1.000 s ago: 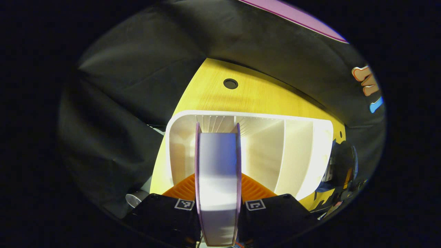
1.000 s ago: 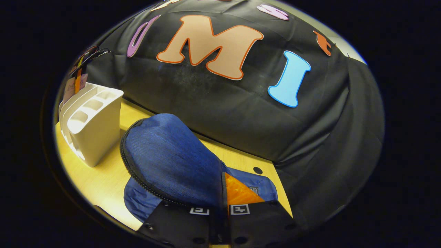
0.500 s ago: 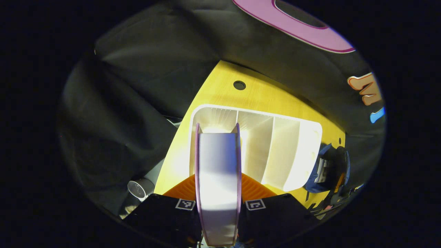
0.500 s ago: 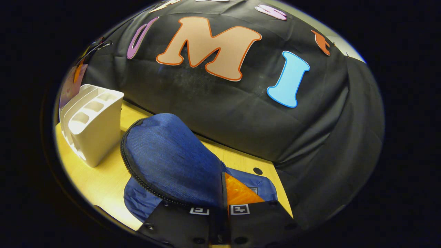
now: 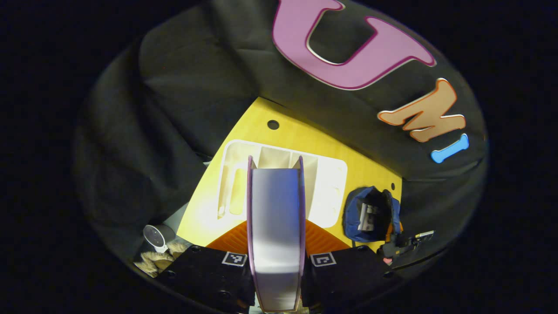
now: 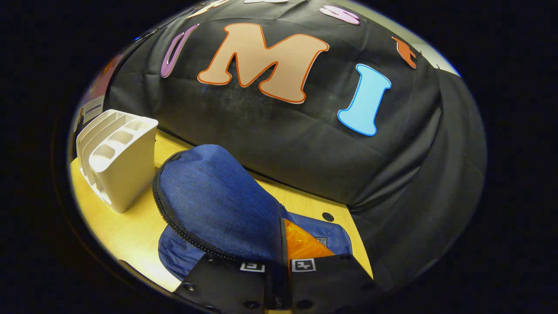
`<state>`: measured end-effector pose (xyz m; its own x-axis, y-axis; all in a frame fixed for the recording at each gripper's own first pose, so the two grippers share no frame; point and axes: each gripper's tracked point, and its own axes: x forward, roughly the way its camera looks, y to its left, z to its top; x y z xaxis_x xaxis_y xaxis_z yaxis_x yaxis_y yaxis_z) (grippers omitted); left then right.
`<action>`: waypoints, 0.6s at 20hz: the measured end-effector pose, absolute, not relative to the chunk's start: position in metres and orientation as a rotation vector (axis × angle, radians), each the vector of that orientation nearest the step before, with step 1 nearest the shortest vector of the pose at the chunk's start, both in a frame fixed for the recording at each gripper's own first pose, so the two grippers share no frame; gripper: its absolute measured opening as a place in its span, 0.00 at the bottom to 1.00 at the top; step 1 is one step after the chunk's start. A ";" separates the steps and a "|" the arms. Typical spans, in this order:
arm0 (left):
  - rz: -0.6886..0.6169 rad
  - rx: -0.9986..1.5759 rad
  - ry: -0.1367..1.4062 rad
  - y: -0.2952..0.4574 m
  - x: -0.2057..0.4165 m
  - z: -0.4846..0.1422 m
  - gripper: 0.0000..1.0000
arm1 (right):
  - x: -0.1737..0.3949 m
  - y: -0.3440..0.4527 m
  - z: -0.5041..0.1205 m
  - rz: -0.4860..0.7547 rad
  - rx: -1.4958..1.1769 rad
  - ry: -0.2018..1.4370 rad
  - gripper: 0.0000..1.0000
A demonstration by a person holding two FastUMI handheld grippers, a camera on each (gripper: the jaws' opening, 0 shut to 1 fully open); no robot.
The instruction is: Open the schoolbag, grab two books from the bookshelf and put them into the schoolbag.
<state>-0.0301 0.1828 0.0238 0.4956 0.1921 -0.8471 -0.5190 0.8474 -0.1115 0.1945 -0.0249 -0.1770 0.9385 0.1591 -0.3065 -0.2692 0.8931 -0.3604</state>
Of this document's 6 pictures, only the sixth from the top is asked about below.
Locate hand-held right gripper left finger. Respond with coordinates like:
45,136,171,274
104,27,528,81
174,217,290,314

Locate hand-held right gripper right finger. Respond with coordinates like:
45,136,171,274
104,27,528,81
285,218,381,314

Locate blue schoolbag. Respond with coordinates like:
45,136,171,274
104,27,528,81
153,144,354,282

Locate white bookshelf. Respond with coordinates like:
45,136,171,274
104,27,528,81
76,109,159,213

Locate black backdrop cloth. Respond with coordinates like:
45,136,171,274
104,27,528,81
107,0,487,290

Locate wall poster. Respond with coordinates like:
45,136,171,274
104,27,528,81
72,55,125,144

